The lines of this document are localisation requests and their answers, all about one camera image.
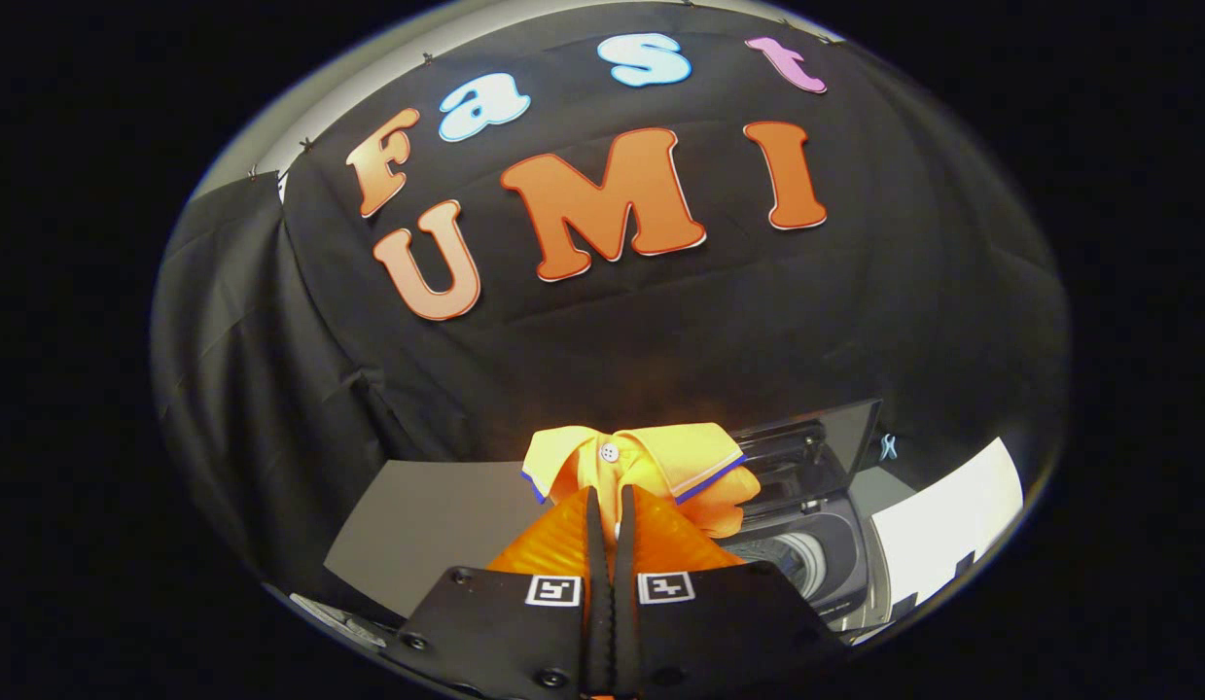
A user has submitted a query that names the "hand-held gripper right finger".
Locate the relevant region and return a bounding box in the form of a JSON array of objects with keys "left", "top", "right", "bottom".
[{"left": 607, "top": 484, "right": 846, "bottom": 697}]

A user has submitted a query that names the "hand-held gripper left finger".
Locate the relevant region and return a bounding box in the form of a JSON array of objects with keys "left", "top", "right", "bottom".
[{"left": 383, "top": 486, "right": 608, "bottom": 697}]

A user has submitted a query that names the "yellow polo shirt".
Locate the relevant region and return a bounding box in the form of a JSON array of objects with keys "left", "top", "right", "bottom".
[{"left": 521, "top": 423, "right": 762, "bottom": 541}]

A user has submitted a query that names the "grey washing machine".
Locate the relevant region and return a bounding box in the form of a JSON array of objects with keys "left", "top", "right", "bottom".
[{"left": 724, "top": 481, "right": 895, "bottom": 633}]

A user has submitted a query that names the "black backdrop cloth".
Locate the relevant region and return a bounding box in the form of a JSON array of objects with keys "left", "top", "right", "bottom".
[{"left": 153, "top": 0, "right": 1070, "bottom": 604}]

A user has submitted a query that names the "white panel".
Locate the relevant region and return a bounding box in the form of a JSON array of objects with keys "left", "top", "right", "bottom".
[{"left": 869, "top": 437, "right": 1024, "bottom": 645}]

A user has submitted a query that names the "row of black clips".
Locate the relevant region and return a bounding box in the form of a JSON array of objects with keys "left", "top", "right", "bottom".
[{"left": 247, "top": 15, "right": 832, "bottom": 181}]

